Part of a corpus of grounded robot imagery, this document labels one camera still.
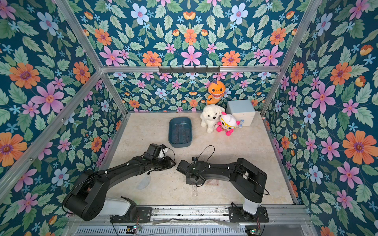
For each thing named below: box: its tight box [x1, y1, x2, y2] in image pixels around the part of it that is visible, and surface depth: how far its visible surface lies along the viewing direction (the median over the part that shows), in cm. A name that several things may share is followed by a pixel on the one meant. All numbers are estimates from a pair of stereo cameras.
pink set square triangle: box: [185, 129, 191, 144], surface depth 107 cm
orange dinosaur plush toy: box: [206, 80, 226, 106], surface depth 100 cm
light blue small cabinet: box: [225, 99, 256, 127], surface depth 105 cm
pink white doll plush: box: [216, 111, 245, 137], surface depth 98 cm
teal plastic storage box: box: [168, 116, 193, 148], surface depth 108 cm
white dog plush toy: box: [199, 104, 226, 134], surface depth 98 cm
